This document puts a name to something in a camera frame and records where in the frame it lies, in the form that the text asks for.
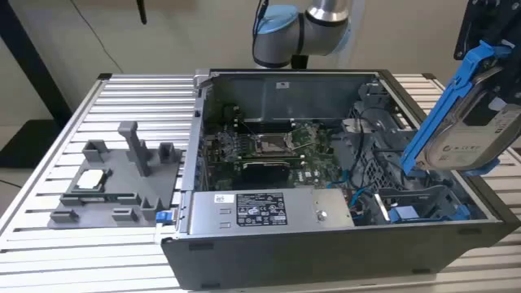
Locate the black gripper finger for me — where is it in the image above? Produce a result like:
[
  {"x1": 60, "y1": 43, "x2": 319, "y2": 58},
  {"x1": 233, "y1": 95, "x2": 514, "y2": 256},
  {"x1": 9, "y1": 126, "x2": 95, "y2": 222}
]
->
[{"x1": 464, "y1": 30, "x2": 521, "y2": 128}]

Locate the hard disk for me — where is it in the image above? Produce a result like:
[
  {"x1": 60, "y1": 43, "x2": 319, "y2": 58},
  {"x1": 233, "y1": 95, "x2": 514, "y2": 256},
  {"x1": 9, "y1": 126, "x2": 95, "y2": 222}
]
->
[{"x1": 401, "y1": 39, "x2": 521, "y2": 178}]

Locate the black disk wire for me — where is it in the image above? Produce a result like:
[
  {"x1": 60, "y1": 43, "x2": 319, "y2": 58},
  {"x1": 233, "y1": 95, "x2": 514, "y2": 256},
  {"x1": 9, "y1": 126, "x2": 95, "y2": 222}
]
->
[{"x1": 349, "y1": 106, "x2": 402, "y2": 184}]

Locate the grey metal disk bay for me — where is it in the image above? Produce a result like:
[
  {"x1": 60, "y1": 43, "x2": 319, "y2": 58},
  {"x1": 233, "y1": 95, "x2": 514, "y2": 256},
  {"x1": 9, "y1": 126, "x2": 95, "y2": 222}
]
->
[{"x1": 341, "y1": 100, "x2": 489, "y2": 226}]

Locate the black RAM slot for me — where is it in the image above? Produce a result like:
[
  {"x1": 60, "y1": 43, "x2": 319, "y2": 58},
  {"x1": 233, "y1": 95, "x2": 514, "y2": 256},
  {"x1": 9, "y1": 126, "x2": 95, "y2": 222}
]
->
[{"x1": 236, "y1": 154, "x2": 307, "y2": 162}]

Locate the metal socket cover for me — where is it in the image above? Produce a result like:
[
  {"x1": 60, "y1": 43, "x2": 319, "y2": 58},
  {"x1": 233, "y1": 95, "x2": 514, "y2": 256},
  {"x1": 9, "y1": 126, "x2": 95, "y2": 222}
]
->
[{"x1": 287, "y1": 127, "x2": 319, "y2": 148}]

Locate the green motherboard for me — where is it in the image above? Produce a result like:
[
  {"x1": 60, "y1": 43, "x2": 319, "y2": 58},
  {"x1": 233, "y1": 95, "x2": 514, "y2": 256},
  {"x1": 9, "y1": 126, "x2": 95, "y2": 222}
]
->
[{"x1": 203, "y1": 120, "x2": 346, "y2": 192}]

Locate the CPU socket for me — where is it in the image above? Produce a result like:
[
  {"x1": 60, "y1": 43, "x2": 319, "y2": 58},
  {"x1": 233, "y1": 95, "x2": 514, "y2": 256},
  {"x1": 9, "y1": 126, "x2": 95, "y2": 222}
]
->
[{"x1": 255, "y1": 132, "x2": 296, "y2": 155}]

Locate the thin locking lever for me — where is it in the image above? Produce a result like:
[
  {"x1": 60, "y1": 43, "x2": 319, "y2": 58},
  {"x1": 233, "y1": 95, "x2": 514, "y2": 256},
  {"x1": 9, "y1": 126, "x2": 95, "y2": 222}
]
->
[{"x1": 239, "y1": 119, "x2": 260, "y2": 137}]

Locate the black graphics card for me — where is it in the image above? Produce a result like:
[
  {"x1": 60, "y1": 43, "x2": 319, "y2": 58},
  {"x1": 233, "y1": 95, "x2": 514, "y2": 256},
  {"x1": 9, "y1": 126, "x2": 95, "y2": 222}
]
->
[{"x1": 240, "y1": 161, "x2": 292, "y2": 187}]

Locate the open black PC case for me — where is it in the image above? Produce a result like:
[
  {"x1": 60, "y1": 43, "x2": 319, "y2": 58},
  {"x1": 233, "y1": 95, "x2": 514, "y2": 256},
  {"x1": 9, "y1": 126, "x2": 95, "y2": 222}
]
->
[{"x1": 160, "y1": 67, "x2": 521, "y2": 291}]

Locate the black antenna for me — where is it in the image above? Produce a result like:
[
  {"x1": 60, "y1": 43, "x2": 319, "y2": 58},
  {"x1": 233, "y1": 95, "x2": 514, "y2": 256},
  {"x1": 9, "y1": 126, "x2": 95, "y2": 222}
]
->
[{"x1": 135, "y1": 0, "x2": 148, "y2": 25}]

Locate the silver power supply unit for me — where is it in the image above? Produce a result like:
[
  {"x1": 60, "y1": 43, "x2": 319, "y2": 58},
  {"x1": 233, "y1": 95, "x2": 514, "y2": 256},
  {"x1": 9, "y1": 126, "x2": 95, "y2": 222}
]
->
[{"x1": 188, "y1": 187, "x2": 354, "y2": 236}]

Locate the blue plastic clip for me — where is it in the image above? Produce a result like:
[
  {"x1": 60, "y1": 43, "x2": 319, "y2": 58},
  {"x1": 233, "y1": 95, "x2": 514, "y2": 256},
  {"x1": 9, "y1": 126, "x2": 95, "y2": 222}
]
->
[{"x1": 156, "y1": 209, "x2": 175, "y2": 226}]

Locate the grey parts rack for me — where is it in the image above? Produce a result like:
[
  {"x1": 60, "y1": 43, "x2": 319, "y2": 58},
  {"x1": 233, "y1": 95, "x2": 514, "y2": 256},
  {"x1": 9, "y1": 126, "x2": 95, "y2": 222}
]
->
[{"x1": 47, "y1": 121, "x2": 188, "y2": 230}]

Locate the silver CPU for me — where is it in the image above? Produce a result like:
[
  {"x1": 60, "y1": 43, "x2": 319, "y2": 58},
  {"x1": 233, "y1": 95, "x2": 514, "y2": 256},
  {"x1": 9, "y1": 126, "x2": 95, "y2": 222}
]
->
[{"x1": 76, "y1": 170, "x2": 108, "y2": 190}]

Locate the black monitor stand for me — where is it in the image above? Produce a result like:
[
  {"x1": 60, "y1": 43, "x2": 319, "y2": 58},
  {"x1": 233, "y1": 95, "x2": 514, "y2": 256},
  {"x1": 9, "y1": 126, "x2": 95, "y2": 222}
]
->
[{"x1": 0, "y1": 0, "x2": 75, "y2": 168}]

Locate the blue disk wire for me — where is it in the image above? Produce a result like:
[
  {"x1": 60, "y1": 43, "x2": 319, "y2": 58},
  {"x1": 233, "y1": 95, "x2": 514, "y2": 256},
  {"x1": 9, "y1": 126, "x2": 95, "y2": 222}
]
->
[{"x1": 328, "y1": 170, "x2": 372, "y2": 212}]

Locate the thin black wall cable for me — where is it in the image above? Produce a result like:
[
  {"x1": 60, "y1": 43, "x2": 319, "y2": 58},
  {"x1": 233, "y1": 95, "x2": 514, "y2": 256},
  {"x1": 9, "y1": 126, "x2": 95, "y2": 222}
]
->
[{"x1": 71, "y1": 0, "x2": 124, "y2": 74}]

